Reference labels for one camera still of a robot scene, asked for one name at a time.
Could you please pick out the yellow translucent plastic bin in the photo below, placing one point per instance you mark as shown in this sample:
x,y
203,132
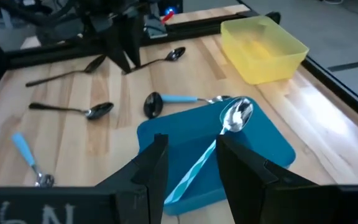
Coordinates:
x,y
259,53

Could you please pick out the black aluminium table frame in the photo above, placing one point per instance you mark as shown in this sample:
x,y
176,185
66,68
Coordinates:
x,y
204,28

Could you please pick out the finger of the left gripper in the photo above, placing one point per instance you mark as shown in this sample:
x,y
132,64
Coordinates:
x,y
120,40
135,37

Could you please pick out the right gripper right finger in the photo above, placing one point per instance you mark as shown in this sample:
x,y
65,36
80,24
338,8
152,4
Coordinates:
x,y
291,205

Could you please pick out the black computer tower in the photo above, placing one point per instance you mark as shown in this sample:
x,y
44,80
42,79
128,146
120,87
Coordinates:
x,y
176,4

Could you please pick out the small red clip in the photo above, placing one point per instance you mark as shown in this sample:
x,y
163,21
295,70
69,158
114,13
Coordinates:
x,y
167,16

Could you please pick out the blue plastic bin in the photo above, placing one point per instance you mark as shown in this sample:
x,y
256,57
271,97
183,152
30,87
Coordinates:
x,y
191,133

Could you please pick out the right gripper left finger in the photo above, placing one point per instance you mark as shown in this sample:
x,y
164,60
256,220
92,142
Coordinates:
x,y
73,208

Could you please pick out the silver mounting bracket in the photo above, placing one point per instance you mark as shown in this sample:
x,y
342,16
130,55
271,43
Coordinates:
x,y
154,29

